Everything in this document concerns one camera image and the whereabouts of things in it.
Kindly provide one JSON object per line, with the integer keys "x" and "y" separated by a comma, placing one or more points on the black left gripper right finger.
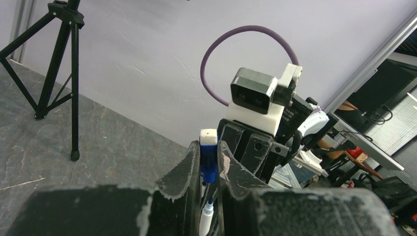
{"x": 249, "y": 207}

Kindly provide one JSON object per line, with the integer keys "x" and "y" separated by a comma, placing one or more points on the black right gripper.
{"x": 260, "y": 152}

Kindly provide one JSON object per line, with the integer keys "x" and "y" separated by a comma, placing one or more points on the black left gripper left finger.
{"x": 168, "y": 207}

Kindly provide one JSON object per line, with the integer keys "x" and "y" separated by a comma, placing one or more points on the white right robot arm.
{"x": 305, "y": 157}

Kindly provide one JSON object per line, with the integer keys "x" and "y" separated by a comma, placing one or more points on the black tripod stand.
{"x": 72, "y": 20}

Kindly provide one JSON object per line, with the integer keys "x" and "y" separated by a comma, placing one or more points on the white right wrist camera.
{"x": 259, "y": 100}

